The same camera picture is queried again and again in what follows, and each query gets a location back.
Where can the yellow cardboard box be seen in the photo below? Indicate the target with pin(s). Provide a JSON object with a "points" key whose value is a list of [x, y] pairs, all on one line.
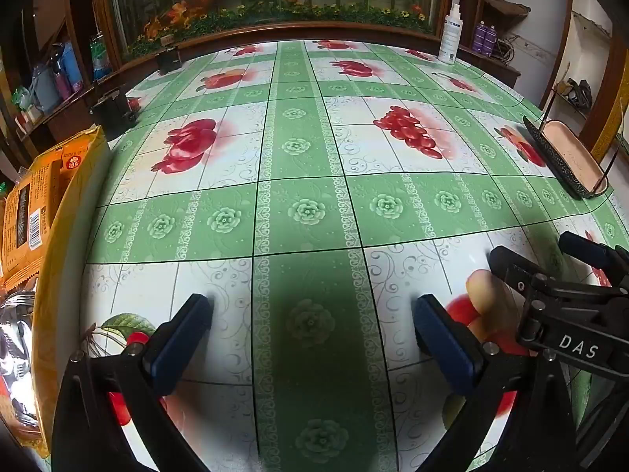
{"points": [[54, 260]]}

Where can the silver foil bag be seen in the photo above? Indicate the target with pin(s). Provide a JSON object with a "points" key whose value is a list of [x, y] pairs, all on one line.
{"points": [[14, 354]]}

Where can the dark shoes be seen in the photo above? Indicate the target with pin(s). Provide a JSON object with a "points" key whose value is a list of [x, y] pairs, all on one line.
{"points": [[580, 92]]}

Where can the small black box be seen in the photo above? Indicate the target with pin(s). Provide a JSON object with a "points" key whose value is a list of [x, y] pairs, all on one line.
{"points": [[169, 61]]}

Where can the grey kettle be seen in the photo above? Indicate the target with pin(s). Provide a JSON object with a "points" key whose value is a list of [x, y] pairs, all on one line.
{"points": [[44, 89]]}

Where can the purple bottle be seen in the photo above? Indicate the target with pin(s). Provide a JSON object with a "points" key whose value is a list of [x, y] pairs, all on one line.
{"points": [[480, 38], [490, 40]]}

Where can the green plastic bag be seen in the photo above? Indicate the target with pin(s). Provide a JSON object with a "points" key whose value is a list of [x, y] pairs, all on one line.
{"points": [[22, 99]]}

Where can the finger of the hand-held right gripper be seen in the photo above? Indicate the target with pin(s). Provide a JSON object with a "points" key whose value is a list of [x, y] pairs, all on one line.
{"points": [[585, 251], [511, 266]]}

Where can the green-label clear bottle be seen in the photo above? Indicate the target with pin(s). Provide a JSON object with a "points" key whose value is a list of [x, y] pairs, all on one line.
{"points": [[99, 56]]}

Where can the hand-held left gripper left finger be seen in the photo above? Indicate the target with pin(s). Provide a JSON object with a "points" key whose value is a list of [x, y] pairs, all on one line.
{"points": [[183, 339]]}

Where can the blue bottle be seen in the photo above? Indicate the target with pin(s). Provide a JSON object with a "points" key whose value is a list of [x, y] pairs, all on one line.
{"points": [[71, 66]]}

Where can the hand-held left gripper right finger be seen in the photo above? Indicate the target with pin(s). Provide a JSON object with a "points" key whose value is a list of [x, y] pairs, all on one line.
{"points": [[446, 346]]}

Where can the green floral tablecloth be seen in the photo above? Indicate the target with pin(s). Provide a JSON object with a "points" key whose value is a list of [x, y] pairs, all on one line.
{"points": [[314, 236]]}

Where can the wooden side shelf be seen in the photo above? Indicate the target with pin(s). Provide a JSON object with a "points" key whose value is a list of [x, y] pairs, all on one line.
{"points": [[501, 66]]}

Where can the white spray bottle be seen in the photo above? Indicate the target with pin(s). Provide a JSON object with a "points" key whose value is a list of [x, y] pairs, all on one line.
{"points": [[449, 34]]}

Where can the pink bottle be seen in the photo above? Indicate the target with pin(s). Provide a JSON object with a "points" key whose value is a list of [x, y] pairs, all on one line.
{"points": [[62, 84]]}

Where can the large orange biscuit bag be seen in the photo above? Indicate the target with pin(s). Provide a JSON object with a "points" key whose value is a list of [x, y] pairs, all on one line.
{"points": [[29, 206]]}

